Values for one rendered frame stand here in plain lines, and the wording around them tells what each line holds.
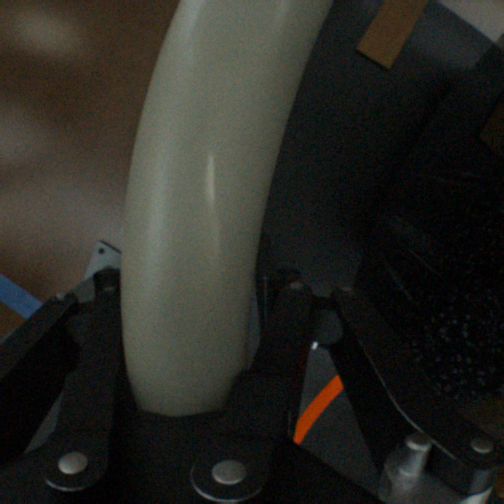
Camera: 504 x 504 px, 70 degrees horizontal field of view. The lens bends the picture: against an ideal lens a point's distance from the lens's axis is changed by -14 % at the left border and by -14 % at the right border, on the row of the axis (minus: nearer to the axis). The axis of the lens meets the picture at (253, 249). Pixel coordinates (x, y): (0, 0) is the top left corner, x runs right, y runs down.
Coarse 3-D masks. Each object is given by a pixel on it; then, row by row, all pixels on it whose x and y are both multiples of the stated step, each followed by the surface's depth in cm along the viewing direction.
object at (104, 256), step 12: (96, 252) 114; (108, 252) 114; (120, 252) 114; (96, 264) 115; (108, 264) 115; (120, 264) 114; (72, 288) 94; (84, 288) 97; (84, 300) 92; (60, 396) 62; (48, 420) 56; (36, 432) 52; (48, 432) 54; (36, 444) 50
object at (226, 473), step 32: (288, 288) 15; (288, 320) 13; (256, 352) 11; (288, 352) 11; (256, 384) 9; (288, 384) 8; (224, 416) 7; (256, 416) 7; (288, 416) 9; (224, 448) 6; (256, 448) 6; (192, 480) 6; (224, 480) 5; (256, 480) 6
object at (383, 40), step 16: (400, 0) 89; (416, 0) 88; (384, 16) 90; (400, 16) 90; (416, 16) 89; (368, 32) 92; (384, 32) 92; (400, 32) 91; (368, 48) 93; (384, 48) 93; (400, 48) 92; (384, 64) 94
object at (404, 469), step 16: (416, 432) 7; (400, 448) 8; (416, 448) 7; (384, 464) 7; (400, 464) 7; (416, 464) 7; (384, 480) 7; (400, 480) 7; (416, 480) 7; (432, 480) 7; (384, 496) 7; (400, 496) 6; (416, 496) 6; (432, 496) 6; (448, 496) 6; (464, 496) 6; (480, 496) 6
